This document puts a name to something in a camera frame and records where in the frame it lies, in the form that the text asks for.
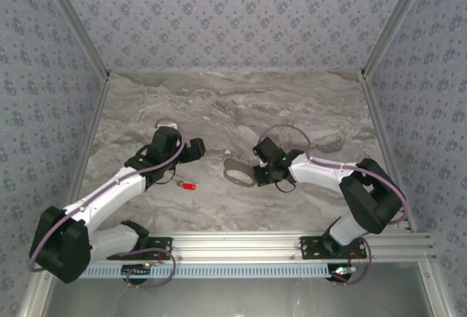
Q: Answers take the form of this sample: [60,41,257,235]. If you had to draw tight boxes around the small black circuit board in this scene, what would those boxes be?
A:
[327,264,357,281]
[121,264,153,278]

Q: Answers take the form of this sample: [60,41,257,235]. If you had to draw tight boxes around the grey metal sheet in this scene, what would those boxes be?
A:
[39,261,435,317]

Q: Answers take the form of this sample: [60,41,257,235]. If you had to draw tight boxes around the aluminium side rail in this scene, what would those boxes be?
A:
[16,77,112,317]
[360,75,417,232]

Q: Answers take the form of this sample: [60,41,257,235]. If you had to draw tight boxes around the aluminium back rail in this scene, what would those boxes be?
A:
[108,68,365,76]

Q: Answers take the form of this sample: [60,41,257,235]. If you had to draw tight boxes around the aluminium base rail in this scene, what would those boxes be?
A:
[85,232,438,263]

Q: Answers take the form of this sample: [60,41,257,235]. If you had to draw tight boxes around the white slotted cable duct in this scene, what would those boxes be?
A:
[78,262,339,280]

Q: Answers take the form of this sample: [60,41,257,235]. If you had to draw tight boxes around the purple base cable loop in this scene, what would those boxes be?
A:
[333,236,373,286]
[116,247,177,289]

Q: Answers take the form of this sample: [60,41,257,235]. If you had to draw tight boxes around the aluminium corner post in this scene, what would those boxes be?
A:
[35,0,112,81]
[360,0,437,80]

